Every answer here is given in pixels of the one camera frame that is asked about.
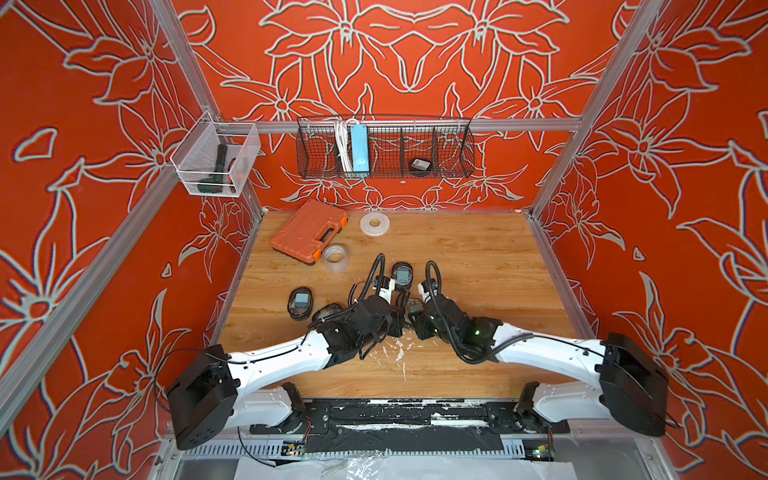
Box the blue power bank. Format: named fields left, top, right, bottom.
left=350, top=123, right=370, bottom=177

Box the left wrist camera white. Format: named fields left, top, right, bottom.
left=376, top=276, right=396, bottom=304

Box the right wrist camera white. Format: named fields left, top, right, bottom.
left=418, top=280, right=440, bottom=304

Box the dark green tool in bin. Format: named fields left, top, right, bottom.
left=197, top=143, right=227, bottom=194

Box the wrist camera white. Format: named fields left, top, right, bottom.
left=376, top=276, right=396, bottom=304
left=418, top=280, right=440, bottom=304

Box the clear tape roll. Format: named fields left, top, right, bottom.
left=322, top=244, right=349, bottom=273

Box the black item in basket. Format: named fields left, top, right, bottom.
left=408, top=158, right=433, bottom=177

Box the white cable in basket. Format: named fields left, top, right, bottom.
left=333, top=119, right=355, bottom=175

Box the clear acrylic wall bin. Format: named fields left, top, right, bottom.
left=171, top=111, right=261, bottom=198

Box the teal charger cube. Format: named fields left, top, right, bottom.
left=292, top=293, right=311, bottom=309

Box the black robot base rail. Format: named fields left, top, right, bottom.
left=244, top=398, right=570, bottom=459

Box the orange tool case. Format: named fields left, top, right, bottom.
left=270, top=199, right=348, bottom=265

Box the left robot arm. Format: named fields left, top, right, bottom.
left=165, top=254, right=400, bottom=450

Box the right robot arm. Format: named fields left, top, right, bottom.
left=411, top=261, right=673, bottom=438

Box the white tape roll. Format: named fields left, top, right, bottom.
left=359, top=212, right=391, bottom=237

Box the black wire wall basket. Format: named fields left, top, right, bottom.
left=296, top=115, right=476, bottom=180

